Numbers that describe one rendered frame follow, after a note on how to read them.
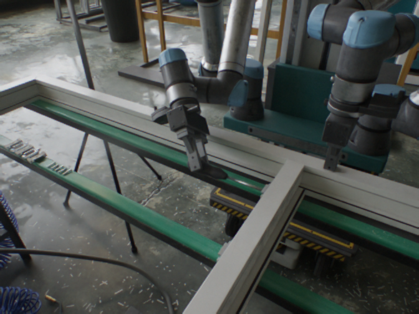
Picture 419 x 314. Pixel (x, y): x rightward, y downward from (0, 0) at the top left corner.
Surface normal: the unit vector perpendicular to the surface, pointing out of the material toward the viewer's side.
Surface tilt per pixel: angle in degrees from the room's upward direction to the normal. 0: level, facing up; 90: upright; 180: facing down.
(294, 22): 90
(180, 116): 50
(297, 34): 90
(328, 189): 90
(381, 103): 0
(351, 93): 90
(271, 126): 0
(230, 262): 0
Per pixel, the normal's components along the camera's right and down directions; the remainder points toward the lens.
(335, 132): -0.52, 0.51
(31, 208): 0.00, -0.81
